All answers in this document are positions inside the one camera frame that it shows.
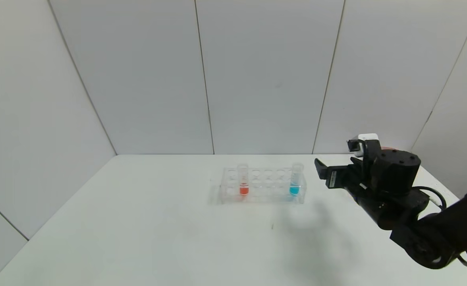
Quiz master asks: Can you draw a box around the clear plastic test tube rack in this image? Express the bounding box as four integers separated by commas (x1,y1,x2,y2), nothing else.
220,166,307,204

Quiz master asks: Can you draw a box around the test tube with orange pigment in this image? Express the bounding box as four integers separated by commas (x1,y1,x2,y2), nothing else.
237,163,250,197

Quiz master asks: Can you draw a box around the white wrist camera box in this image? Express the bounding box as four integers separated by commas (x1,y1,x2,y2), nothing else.
346,133,379,154

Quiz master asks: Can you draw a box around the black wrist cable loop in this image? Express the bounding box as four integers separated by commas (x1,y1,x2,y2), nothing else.
414,186,448,212

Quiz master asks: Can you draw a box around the test tube with blue pigment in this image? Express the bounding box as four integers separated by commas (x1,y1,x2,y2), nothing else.
289,162,305,196

